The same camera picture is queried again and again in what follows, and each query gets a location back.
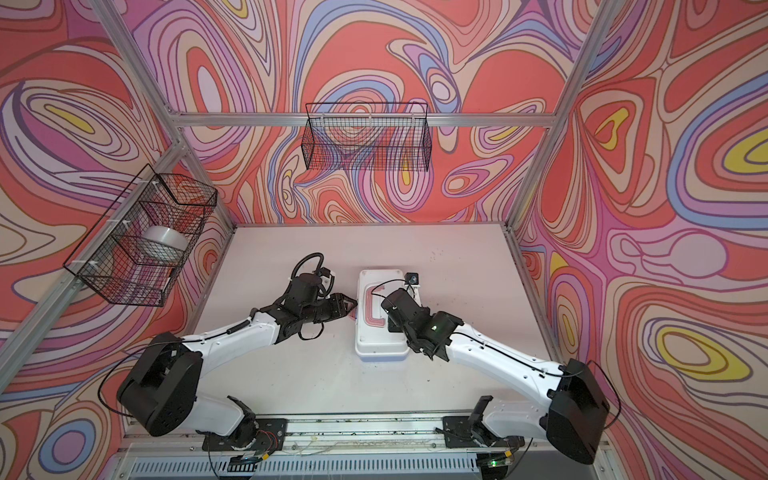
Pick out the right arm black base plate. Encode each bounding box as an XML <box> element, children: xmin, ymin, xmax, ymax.
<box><xmin>434</xmin><ymin>416</ymin><xmax>526</xmax><ymax>452</ymax></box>

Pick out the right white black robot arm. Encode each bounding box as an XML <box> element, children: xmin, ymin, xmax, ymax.
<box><xmin>381</xmin><ymin>287</ymin><xmax>610</xmax><ymax>465</ymax></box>

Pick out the aluminium mounting rail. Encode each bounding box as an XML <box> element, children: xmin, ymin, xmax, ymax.
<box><xmin>119</xmin><ymin>402</ymin><xmax>586</xmax><ymax>463</ymax></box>

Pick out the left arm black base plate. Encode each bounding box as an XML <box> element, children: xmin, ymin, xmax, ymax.
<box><xmin>202</xmin><ymin>417</ymin><xmax>288</xmax><ymax>454</ymax></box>

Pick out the white blue plastic tool box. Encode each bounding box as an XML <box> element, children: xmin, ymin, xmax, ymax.
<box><xmin>355</xmin><ymin>269</ymin><xmax>420</xmax><ymax>363</ymax></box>

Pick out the grey duct tape roll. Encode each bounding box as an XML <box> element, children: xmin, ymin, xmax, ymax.
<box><xmin>142</xmin><ymin>225</ymin><xmax>189</xmax><ymax>251</ymax></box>

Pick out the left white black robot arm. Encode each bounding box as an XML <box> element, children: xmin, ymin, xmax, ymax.
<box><xmin>116</xmin><ymin>252</ymin><xmax>357</xmax><ymax>450</ymax></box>

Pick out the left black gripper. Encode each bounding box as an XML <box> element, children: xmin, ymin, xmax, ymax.
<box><xmin>300</xmin><ymin>293</ymin><xmax>360</xmax><ymax>326</ymax></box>

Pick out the black wire basket back wall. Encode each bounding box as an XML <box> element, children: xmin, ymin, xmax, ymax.
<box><xmin>301</xmin><ymin>101</ymin><xmax>432</xmax><ymax>172</ymax></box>

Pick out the black wire basket left wall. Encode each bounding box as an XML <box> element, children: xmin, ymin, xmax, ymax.
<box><xmin>63</xmin><ymin>165</ymin><xmax>218</xmax><ymax>307</ymax></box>

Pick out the black wire basket wall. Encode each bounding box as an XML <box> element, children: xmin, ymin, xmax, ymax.
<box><xmin>63</xmin><ymin>165</ymin><xmax>218</xmax><ymax>307</ymax></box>
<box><xmin>301</xmin><ymin>101</ymin><xmax>432</xmax><ymax>172</ymax></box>

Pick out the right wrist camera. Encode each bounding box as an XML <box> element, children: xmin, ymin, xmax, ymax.
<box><xmin>405</xmin><ymin>272</ymin><xmax>420</xmax><ymax>286</ymax></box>

